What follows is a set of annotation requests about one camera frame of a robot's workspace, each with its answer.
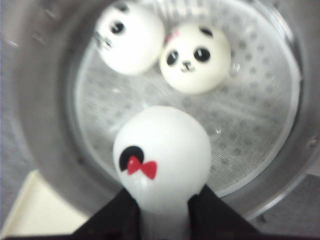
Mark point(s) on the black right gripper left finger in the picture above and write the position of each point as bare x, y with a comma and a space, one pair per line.
116, 220

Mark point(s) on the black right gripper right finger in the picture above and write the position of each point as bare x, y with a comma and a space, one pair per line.
213, 219

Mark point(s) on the panda bun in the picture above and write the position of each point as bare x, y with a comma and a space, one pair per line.
162, 157
196, 57
129, 37

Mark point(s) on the stainless steel steamer pot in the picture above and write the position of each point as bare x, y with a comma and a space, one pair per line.
43, 42

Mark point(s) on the cream plastic tray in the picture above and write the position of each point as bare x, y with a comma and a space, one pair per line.
39, 210

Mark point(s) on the white perforated steamer liner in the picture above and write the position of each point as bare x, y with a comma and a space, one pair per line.
248, 117

